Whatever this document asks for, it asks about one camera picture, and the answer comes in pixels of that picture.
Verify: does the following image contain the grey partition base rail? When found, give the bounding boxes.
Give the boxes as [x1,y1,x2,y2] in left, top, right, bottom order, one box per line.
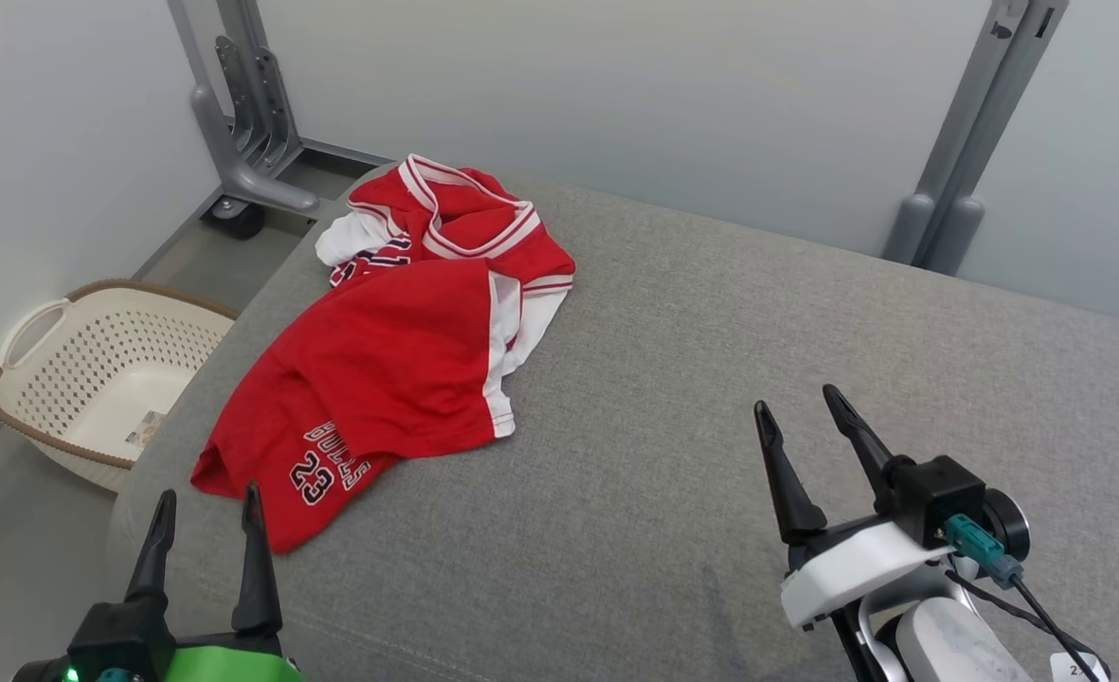
[298,136,397,170]

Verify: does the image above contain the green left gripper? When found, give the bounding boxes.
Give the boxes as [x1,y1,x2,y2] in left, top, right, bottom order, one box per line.
[125,481,306,682]

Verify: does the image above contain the red and white jersey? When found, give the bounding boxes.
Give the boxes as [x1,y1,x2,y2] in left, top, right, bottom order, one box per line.
[316,154,577,380]

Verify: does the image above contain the red shorts with white stripe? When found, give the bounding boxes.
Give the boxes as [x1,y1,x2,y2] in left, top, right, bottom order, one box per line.
[191,258,522,556]

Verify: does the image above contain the grey partition post with foot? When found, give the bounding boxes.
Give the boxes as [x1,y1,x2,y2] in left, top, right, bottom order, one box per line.
[166,0,325,217]

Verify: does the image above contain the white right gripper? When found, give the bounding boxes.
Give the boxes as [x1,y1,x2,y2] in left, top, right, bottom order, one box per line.
[754,384,958,631]

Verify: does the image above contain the cream perforated laundry basket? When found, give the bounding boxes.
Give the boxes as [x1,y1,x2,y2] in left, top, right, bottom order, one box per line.
[0,278,240,494]

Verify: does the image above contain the grey double partition post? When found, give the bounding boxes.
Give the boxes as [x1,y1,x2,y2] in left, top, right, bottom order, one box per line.
[881,0,1070,278]

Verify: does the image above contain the white cable label tag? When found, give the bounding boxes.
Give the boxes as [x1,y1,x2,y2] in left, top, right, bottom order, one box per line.
[1052,652,1112,682]

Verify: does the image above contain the black caster wheel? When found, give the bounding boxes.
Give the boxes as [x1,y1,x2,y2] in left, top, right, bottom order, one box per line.
[201,195,267,241]

